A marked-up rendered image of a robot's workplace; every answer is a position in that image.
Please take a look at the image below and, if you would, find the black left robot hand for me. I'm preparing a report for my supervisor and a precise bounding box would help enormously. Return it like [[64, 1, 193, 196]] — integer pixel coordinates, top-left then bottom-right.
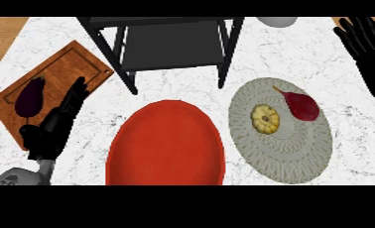
[[17, 76, 91, 162]]

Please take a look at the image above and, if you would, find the red pear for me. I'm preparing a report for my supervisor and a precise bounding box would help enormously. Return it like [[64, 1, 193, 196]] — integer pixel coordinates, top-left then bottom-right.
[[271, 85, 321, 122]]

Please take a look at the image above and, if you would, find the grey round woven placemat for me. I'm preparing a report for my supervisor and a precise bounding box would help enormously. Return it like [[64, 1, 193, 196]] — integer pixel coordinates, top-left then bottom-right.
[[227, 76, 333, 185]]

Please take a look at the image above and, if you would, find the black tiered shelf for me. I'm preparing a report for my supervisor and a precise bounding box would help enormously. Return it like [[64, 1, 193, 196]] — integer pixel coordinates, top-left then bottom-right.
[[76, 17, 246, 96]]

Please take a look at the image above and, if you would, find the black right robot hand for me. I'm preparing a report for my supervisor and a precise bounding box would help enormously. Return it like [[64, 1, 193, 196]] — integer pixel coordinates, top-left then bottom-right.
[[332, 17, 375, 98]]

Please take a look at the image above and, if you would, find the yellow pattypan squash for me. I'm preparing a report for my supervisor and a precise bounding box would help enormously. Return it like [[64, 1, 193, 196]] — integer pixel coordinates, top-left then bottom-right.
[[250, 103, 281, 136]]

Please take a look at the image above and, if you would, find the red oval plate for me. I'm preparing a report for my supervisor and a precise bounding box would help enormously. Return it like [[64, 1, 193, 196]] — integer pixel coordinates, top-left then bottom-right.
[[103, 99, 227, 186]]

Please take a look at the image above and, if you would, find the grey round object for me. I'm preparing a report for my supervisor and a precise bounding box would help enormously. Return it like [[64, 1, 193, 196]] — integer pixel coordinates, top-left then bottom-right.
[[256, 17, 298, 29]]

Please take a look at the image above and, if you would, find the brown wooden cutting board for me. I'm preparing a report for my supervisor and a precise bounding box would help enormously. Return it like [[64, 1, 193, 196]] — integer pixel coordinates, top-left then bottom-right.
[[0, 40, 115, 152]]

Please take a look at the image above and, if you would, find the dark purple eggplant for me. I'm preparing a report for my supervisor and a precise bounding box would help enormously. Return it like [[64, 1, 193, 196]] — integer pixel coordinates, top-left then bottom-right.
[[13, 74, 47, 119]]

